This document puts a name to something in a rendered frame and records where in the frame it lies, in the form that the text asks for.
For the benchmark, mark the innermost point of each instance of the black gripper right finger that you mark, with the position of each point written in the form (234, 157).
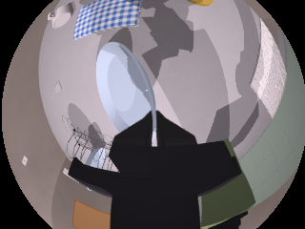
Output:
(171, 134)

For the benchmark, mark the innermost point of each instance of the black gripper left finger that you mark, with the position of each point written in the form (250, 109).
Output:
(140, 133)

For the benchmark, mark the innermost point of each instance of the blue and white checkered towel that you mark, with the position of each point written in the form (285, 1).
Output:
(105, 15)

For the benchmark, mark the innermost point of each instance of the white mug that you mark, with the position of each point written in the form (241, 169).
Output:
(60, 17)

